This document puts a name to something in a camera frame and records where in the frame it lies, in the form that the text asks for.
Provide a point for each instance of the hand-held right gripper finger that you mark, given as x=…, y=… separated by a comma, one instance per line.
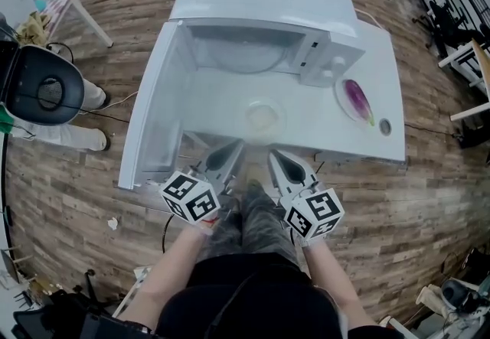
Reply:
x=302, y=167
x=279, y=180

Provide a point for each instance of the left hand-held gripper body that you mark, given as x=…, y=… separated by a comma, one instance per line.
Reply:
x=187, y=197

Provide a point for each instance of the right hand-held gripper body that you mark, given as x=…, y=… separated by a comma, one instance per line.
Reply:
x=314, y=213

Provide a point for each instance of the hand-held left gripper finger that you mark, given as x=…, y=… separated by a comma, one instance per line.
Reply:
x=233, y=167
x=216, y=150

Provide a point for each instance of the white bowl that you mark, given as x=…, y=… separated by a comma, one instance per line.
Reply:
x=264, y=119

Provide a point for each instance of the person's right forearm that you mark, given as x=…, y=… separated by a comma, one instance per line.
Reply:
x=329, y=280

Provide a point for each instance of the person's left forearm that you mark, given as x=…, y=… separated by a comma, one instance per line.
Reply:
x=168, y=276

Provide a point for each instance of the glass microwave turntable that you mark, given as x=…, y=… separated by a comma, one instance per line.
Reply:
x=245, y=58

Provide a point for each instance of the white wristband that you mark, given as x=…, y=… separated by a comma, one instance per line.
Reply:
x=313, y=242

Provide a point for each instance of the white table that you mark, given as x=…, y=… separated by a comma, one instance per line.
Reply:
x=325, y=127

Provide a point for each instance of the person's grey trousers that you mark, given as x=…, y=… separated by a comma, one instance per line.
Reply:
x=260, y=222

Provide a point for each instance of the crumpled white paper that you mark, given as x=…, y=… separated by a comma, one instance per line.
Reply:
x=113, y=223

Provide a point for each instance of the purple eggplant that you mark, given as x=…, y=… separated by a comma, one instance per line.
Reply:
x=358, y=98

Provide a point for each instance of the white floor stand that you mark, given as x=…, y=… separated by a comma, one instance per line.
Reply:
x=134, y=287

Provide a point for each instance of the person's black shirt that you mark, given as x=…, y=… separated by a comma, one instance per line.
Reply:
x=249, y=307

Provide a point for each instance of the black mesh chair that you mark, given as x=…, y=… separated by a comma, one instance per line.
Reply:
x=57, y=314

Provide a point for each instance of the black office chair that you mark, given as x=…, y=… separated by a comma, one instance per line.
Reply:
x=448, y=23

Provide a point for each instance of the checkered top table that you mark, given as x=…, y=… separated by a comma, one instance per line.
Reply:
x=61, y=4

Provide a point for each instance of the crumpled brown paper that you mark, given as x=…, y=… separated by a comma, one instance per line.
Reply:
x=34, y=29

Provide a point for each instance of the white desk frame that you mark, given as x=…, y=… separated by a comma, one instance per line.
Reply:
x=455, y=54

